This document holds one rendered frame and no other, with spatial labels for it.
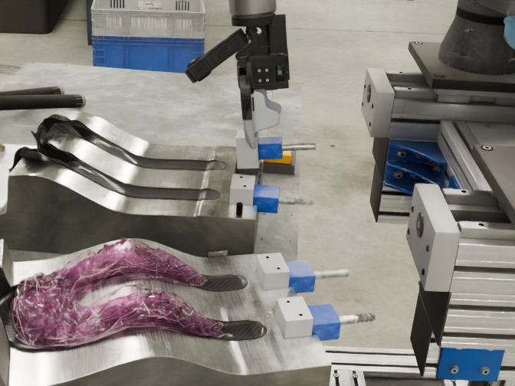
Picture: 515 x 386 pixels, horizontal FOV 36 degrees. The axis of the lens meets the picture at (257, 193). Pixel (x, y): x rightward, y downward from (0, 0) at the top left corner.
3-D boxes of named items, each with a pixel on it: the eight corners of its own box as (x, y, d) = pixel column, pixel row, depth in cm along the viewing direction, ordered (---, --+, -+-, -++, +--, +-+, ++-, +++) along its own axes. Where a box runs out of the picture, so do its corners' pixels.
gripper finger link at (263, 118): (280, 148, 127) (277, 90, 127) (244, 150, 128) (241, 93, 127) (282, 147, 131) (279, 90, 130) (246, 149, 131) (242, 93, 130)
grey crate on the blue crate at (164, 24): (204, 20, 463) (205, -6, 456) (205, 41, 427) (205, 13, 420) (97, 16, 457) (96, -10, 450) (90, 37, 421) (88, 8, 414)
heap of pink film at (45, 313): (203, 268, 113) (205, 220, 109) (229, 347, 97) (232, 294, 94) (12, 284, 106) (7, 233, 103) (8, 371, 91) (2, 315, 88)
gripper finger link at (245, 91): (251, 119, 126) (248, 63, 125) (241, 120, 126) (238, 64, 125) (254, 119, 131) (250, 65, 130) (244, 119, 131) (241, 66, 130)
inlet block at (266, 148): (315, 157, 136) (314, 126, 135) (316, 165, 132) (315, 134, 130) (239, 160, 137) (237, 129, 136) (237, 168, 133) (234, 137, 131)
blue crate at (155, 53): (202, 54, 473) (203, 18, 463) (203, 78, 436) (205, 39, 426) (98, 50, 467) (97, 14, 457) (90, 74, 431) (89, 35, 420)
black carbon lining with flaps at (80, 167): (227, 171, 138) (229, 120, 134) (217, 215, 124) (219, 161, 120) (29, 155, 139) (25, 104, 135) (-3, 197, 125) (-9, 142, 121)
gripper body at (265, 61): (289, 93, 126) (284, 16, 123) (235, 96, 127) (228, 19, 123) (290, 83, 134) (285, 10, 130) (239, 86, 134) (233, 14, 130)
